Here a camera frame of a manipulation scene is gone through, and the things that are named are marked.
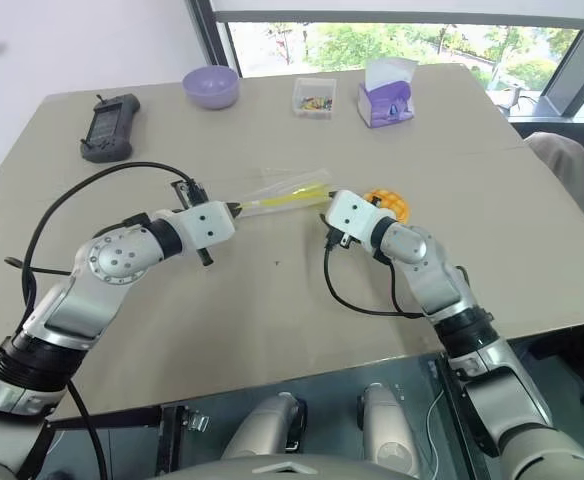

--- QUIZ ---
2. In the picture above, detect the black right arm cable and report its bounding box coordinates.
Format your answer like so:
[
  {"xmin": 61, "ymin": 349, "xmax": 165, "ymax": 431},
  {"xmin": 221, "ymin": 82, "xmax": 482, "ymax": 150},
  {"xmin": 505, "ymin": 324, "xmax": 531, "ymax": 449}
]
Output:
[{"xmin": 323, "ymin": 243, "xmax": 426, "ymax": 319}]

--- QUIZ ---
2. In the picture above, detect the black handheld remote controller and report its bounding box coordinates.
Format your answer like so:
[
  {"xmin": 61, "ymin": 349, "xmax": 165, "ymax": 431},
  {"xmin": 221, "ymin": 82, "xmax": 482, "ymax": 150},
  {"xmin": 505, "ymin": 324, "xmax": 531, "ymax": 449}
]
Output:
[{"xmin": 80, "ymin": 93, "xmax": 142, "ymax": 164}]

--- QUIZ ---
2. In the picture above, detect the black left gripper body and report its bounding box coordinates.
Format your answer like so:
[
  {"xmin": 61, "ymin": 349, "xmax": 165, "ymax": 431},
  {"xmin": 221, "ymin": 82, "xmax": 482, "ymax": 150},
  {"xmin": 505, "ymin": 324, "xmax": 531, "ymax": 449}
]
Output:
[{"xmin": 171, "ymin": 178, "xmax": 239, "ymax": 268}]

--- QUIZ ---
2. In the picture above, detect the dark window frame post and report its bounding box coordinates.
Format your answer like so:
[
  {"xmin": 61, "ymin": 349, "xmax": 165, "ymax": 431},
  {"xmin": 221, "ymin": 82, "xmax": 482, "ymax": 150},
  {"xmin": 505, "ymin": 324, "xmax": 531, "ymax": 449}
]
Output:
[
  {"xmin": 191, "ymin": 0, "xmax": 246, "ymax": 79},
  {"xmin": 541, "ymin": 29, "xmax": 584, "ymax": 121}
]

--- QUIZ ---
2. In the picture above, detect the thin white cable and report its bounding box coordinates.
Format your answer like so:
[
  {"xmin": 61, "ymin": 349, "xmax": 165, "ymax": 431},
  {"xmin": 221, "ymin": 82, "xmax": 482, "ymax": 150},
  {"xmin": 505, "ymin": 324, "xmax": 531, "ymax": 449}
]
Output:
[{"xmin": 425, "ymin": 384, "xmax": 447, "ymax": 472}]

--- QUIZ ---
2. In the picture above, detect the purple tissue box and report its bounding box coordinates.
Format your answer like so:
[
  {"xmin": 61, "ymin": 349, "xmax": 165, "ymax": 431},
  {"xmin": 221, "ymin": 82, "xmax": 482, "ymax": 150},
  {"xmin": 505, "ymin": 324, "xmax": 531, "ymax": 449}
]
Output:
[{"xmin": 357, "ymin": 57, "xmax": 420, "ymax": 129}]

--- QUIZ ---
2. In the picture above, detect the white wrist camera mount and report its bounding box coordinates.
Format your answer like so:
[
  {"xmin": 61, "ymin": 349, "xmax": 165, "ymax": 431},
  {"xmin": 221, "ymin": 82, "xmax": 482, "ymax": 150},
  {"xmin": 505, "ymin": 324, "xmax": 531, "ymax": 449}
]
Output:
[
  {"xmin": 325, "ymin": 188, "xmax": 396, "ymax": 249},
  {"xmin": 152, "ymin": 199, "xmax": 237, "ymax": 256}
]

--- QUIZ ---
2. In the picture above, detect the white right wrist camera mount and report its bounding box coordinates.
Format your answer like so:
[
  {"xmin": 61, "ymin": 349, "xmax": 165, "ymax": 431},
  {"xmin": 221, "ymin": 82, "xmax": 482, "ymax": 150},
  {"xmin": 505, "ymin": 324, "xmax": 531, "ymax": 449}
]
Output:
[{"xmin": 325, "ymin": 188, "xmax": 396, "ymax": 249}]

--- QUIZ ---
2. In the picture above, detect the grey left robot leg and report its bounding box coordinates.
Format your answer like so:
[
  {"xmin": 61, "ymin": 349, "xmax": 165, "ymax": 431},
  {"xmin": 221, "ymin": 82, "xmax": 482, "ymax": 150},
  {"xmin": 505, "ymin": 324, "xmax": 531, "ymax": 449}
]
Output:
[{"xmin": 220, "ymin": 392, "xmax": 309, "ymax": 462}]

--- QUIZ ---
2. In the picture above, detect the orange snack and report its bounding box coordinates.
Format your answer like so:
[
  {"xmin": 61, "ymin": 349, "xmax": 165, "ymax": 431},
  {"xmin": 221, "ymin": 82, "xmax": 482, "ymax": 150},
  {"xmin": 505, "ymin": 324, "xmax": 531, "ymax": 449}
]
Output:
[{"xmin": 363, "ymin": 187, "xmax": 412, "ymax": 225}]

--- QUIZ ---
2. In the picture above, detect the white roller blind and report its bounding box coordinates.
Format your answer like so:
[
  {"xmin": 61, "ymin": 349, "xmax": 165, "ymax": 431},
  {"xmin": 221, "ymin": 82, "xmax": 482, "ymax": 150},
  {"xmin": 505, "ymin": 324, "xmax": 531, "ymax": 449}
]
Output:
[{"xmin": 210, "ymin": 0, "xmax": 584, "ymax": 25}]

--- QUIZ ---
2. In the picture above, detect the dark rounded robot torso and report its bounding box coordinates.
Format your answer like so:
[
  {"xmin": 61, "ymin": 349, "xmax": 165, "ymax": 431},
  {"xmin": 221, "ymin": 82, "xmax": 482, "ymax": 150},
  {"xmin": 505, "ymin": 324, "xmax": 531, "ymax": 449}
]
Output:
[{"xmin": 161, "ymin": 449, "xmax": 423, "ymax": 480}]

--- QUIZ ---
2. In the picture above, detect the silver metal clamp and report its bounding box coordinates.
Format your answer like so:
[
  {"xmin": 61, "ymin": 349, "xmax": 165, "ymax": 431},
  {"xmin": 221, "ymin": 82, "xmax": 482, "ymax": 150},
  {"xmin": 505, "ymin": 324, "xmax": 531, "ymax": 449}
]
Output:
[{"xmin": 184, "ymin": 408, "xmax": 209, "ymax": 434}]

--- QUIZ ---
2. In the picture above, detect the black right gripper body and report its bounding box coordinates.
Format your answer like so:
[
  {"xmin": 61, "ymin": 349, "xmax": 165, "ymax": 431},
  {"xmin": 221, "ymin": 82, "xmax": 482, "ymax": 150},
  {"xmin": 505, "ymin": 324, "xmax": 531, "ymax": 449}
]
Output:
[{"xmin": 320, "ymin": 213, "xmax": 361, "ymax": 252}]

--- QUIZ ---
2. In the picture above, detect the purple bowl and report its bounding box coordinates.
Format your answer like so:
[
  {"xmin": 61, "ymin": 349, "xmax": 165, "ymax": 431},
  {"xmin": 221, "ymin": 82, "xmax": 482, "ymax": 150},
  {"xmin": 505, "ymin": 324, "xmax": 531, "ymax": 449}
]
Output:
[{"xmin": 181, "ymin": 65, "xmax": 241, "ymax": 111}]

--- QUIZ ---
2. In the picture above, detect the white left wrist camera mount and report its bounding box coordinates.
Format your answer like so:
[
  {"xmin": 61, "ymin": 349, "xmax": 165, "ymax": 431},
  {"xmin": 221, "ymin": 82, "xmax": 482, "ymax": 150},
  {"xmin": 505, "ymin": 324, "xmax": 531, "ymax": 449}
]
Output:
[{"xmin": 152, "ymin": 199, "xmax": 237, "ymax": 256}]

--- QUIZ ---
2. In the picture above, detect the grey robot leg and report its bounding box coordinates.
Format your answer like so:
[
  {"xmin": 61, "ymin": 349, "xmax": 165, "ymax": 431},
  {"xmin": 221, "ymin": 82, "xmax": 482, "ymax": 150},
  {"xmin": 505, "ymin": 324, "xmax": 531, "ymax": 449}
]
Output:
[
  {"xmin": 355, "ymin": 382, "xmax": 422, "ymax": 476},
  {"xmin": 220, "ymin": 392, "xmax": 309, "ymax": 462}
]

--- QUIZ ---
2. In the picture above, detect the grey right robot leg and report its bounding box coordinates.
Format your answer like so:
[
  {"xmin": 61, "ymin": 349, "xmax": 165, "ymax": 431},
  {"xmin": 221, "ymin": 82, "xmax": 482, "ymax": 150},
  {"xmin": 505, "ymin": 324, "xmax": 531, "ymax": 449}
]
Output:
[{"xmin": 355, "ymin": 382, "xmax": 422, "ymax": 476}]

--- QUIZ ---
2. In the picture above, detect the clear box of colourful pieces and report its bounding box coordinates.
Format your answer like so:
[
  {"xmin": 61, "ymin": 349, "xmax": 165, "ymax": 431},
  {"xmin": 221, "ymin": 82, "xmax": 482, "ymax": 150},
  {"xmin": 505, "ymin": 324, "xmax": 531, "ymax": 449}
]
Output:
[{"xmin": 292, "ymin": 76, "xmax": 338, "ymax": 120}]

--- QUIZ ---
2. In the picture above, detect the person's tan trouser leg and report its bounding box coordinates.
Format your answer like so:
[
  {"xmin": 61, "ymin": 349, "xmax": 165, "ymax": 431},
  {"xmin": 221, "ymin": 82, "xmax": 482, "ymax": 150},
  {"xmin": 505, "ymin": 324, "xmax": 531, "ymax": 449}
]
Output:
[{"xmin": 524, "ymin": 130, "xmax": 584, "ymax": 222}]

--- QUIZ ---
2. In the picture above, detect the clear yellow-zip plastic bag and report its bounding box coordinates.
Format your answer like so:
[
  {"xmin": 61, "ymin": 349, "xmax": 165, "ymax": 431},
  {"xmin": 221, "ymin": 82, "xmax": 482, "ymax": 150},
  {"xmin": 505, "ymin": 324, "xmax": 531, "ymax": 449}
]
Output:
[{"xmin": 235, "ymin": 167, "xmax": 336, "ymax": 220}]

